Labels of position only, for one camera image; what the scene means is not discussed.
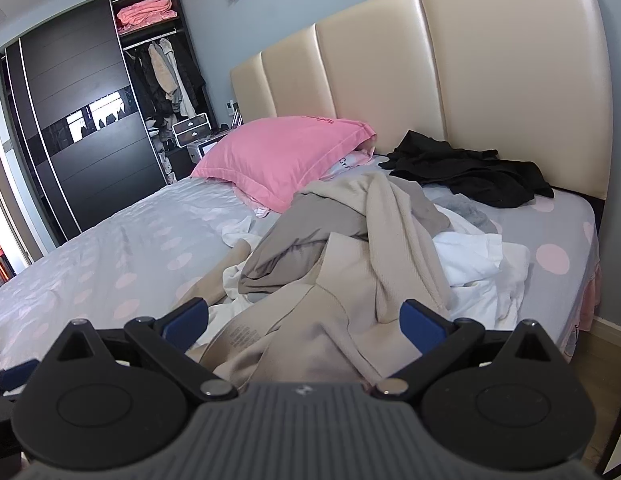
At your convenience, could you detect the black storage drawer box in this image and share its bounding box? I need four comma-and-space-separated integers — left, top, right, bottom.
171, 114, 212, 143

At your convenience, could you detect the polka dot bed sheet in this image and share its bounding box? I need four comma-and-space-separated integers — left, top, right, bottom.
0, 154, 602, 377

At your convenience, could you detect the black hanging jacket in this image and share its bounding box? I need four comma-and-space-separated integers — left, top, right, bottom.
178, 34, 208, 112

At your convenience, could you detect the white hanging garment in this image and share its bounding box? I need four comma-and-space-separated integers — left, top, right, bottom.
160, 39, 197, 122

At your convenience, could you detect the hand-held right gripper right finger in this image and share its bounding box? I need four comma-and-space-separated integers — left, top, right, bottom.
373, 299, 571, 404

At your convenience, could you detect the grey-brown garment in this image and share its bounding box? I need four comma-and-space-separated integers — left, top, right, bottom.
239, 191, 451, 297

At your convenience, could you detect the small grey garment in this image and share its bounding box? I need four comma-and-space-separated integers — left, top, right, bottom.
429, 191, 499, 234

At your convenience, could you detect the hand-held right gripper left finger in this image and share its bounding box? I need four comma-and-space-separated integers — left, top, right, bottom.
40, 297, 239, 404

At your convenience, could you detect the white printed pillow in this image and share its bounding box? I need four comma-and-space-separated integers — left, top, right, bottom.
329, 132, 380, 179

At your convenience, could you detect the pink pillow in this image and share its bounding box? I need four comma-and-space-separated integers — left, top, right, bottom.
190, 115, 378, 219

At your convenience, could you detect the cream padded headboard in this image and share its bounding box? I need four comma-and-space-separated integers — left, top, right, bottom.
229, 0, 612, 202

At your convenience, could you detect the dark low cabinet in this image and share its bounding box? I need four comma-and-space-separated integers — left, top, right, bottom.
166, 145, 196, 184

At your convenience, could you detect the black garment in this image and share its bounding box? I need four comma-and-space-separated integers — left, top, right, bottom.
378, 130, 555, 210

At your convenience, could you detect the beige hanging coat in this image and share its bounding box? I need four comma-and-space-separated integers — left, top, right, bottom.
147, 42, 175, 102

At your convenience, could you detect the dark sliding-door wardrobe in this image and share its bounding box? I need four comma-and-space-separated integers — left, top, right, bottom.
0, 0, 209, 244

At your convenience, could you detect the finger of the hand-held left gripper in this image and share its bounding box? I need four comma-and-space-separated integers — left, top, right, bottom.
0, 359, 41, 394

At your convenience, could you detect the pink folded blanket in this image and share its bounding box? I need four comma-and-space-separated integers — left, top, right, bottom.
115, 0, 179, 31

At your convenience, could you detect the beige knit sweater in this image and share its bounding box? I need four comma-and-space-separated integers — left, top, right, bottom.
195, 172, 454, 394

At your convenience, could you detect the white nightstand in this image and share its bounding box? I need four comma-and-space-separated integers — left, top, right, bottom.
186, 131, 237, 167

